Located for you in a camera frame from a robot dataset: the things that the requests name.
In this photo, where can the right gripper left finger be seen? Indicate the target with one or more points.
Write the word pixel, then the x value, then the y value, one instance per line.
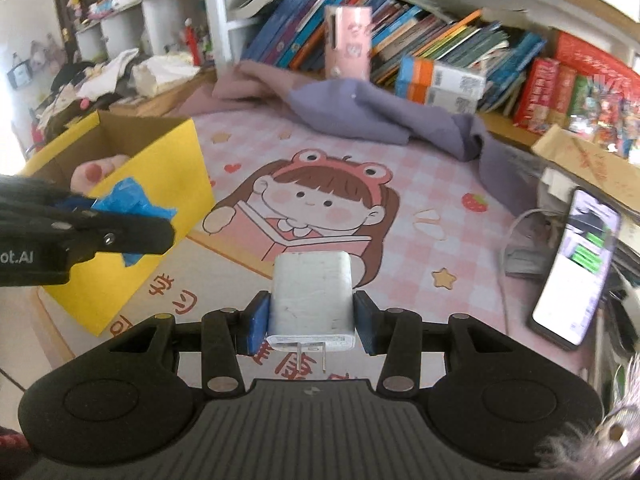
pixel 227 334

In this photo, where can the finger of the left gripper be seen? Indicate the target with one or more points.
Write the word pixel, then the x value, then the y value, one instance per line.
pixel 105 228
pixel 26 194

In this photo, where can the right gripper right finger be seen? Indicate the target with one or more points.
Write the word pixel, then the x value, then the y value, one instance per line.
pixel 397 334

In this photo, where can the pink plush pig toy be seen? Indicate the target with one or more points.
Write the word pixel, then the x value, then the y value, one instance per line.
pixel 89 174

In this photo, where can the blue wrapper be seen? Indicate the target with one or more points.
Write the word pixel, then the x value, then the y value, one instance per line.
pixel 146 225

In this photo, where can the large white charger plug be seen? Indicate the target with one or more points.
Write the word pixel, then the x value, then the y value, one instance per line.
pixel 311 307

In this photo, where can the pink checkered tablecloth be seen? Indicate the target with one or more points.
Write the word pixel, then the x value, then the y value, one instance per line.
pixel 248 187

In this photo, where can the pile of clothes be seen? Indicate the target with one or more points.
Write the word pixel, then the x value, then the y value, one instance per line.
pixel 81 88

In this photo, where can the yellow cardboard box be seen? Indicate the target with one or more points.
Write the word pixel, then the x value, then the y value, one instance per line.
pixel 164 176

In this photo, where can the wooden chessboard box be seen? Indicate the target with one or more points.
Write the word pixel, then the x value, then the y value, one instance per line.
pixel 163 103

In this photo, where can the black smartphone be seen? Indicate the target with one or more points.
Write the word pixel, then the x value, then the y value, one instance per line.
pixel 579 269

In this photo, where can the white tissue bag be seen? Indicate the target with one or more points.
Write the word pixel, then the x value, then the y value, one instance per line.
pixel 160 73

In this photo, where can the stack of books right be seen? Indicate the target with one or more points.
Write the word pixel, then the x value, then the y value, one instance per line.
pixel 616 339

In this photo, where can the purple pink cloth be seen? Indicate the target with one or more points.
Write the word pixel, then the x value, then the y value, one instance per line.
pixel 356 109

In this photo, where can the orange blue white boxes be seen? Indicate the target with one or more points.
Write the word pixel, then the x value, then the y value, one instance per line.
pixel 432 83

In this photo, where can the brown paper envelope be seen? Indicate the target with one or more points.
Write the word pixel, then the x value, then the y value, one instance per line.
pixel 584 160

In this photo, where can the red book set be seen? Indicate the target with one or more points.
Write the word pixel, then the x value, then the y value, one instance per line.
pixel 584 90

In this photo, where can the pink cylindrical container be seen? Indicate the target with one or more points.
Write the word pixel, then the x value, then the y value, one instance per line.
pixel 348 42

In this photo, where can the white bookshelf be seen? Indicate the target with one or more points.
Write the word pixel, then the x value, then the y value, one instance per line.
pixel 250 0

